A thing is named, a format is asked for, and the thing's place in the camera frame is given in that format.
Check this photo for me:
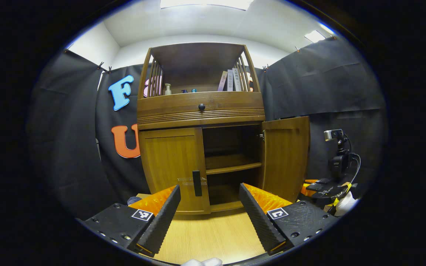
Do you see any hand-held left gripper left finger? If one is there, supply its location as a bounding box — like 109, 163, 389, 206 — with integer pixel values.
82, 185, 182, 255

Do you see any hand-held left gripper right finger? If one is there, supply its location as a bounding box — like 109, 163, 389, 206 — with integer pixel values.
238, 182, 339, 256

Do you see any wooden shoe cabinet door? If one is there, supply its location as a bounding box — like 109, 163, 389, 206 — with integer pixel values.
138, 127, 210, 215
261, 116, 311, 203

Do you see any wooden double-door shoe cabinet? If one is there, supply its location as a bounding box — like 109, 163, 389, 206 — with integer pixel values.
136, 42, 311, 215

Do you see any wooden cabinet drawer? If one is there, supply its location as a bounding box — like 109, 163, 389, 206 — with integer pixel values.
138, 92, 265, 113

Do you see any black backdrop cloth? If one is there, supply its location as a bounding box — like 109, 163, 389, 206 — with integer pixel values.
26, 36, 387, 220

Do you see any small ceiling light panel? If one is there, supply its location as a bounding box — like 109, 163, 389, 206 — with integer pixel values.
304, 30, 326, 43

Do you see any large ceiling light panel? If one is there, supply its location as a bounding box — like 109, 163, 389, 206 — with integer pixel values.
160, 0, 254, 10

